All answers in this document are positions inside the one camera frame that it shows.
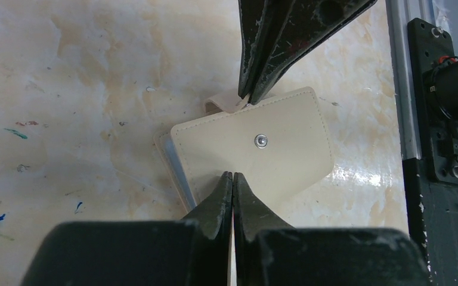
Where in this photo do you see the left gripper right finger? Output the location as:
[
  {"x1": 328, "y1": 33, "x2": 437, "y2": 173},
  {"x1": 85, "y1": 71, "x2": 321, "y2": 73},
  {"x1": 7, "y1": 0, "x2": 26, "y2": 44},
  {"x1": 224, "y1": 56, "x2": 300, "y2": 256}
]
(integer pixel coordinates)
[{"x1": 233, "y1": 173, "x2": 429, "y2": 285}]

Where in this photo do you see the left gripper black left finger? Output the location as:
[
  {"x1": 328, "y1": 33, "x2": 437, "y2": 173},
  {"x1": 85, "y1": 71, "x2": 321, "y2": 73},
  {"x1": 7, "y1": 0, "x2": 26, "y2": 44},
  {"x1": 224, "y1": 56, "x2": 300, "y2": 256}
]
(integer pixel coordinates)
[{"x1": 21, "y1": 172, "x2": 233, "y2": 285}]

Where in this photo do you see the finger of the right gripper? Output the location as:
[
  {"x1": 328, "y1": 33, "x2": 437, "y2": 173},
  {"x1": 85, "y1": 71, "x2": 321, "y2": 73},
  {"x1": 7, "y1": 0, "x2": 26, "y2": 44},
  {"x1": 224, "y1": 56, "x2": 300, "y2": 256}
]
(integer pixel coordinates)
[{"x1": 249, "y1": 0, "x2": 375, "y2": 105}]

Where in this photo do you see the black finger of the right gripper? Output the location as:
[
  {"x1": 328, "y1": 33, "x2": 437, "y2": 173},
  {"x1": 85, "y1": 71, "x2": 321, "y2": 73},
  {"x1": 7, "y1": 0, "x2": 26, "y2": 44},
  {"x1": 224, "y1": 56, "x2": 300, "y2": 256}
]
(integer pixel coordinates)
[{"x1": 238, "y1": 0, "x2": 271, "y2": 99}]

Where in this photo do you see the beige card sleeve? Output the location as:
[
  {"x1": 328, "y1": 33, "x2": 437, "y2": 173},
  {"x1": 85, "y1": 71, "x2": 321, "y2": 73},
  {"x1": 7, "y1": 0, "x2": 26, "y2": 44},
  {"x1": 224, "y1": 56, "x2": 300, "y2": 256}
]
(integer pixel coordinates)
[{"x1": 154, "y1": 87, "x2": 334, "y2": 211}]

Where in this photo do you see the aluminium front frame rail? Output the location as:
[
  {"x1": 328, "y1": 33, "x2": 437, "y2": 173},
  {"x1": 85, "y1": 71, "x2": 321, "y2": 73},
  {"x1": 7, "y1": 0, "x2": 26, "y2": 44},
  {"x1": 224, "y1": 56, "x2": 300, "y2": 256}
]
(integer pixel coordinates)
[{"x1": 385, "y1": 0, "x2": 434, "y2": 160}]

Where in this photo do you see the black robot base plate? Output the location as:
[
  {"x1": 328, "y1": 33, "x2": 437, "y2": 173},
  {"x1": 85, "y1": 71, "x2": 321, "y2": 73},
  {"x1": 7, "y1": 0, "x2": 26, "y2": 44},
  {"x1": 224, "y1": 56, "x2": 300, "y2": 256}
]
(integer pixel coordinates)
[{"x1": 403, "y1": 18, "x2": 458, "y2": 285}]

